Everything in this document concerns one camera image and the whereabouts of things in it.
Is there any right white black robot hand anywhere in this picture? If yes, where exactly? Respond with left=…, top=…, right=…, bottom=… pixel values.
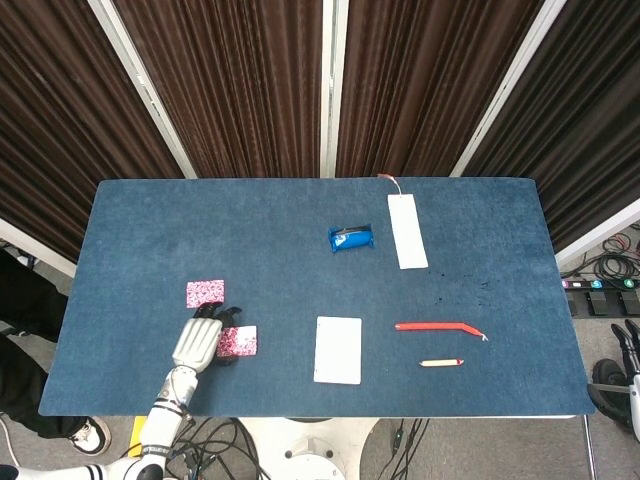
left=587, top=319, right=640, bottom=444

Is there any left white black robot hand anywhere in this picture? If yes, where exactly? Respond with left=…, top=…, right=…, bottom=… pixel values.
left=171, top=304, right=245, bottom=374

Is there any pink patterned card stack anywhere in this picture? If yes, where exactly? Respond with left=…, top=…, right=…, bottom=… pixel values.
left=186, top=279, right=226, bottom=309
left=217, top=325, right=259, bottom=357

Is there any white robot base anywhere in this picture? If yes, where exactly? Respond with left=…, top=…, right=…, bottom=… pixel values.
left=238, top=417, right=381, bottom=480

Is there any grey metal table leg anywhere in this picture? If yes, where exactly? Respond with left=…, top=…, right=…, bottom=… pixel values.
left=582, top=416, right=597, bottom=480

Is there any yellow floor tape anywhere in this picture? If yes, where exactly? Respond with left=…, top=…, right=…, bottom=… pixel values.
left=129, top=415, right=149, bottom=447

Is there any blue table cloth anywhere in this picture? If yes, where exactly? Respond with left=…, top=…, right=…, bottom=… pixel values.
left=38, top=177, right=597, bottom=419

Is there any white rectangular card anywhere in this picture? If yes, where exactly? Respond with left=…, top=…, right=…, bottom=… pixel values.
left=313, top=315, right=363, bottom=386

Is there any white black sneaker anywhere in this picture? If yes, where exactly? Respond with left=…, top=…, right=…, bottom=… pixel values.
left=67, top=417, right=112, bottom=456

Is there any black trouser leg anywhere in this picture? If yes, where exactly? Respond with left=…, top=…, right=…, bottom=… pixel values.
left=0, top=333, right=94, bottom=441
left=0, top=248, right=69, bottom=344

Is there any blue snack packet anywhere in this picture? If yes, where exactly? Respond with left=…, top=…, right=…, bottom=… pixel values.
left=327, top=223, right=376, bottom=255

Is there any red bent straw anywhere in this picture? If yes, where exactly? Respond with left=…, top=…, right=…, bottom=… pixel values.
left=394, top=321, right=489, bottom=343

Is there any white bookmark with tassel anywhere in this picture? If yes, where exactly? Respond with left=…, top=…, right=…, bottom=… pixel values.
left=377, top=172, right=430, bottom=271

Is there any brown pleated curtain panel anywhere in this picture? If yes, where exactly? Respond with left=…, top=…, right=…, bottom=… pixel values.
left=335, top=0, right=544, bottom=179
left=464, top=0, right=640, bottom=254
left=0, top=0, right=184, bottom=264
left=113, top=0, right=324, bottom=179

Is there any black cable bundle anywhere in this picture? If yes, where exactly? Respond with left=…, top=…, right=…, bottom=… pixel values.
left=377, top=418, right=432, bottom=480
left=559, top=234, right=640, bottom=280
left=164, top=417, right=271, bottom=480

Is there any white screen base rail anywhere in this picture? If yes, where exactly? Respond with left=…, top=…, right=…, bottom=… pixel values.
left=554, top=198, right=640, bottom=269
left=0, top=218, right=77, bottom=279

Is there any white screen frame post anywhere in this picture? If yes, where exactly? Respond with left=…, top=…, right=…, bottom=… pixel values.
left=87, top=0, right=197, bottom=180
left=319, top=0, right=349, bottom=179
left=449, top=0, right=584, bottom=177

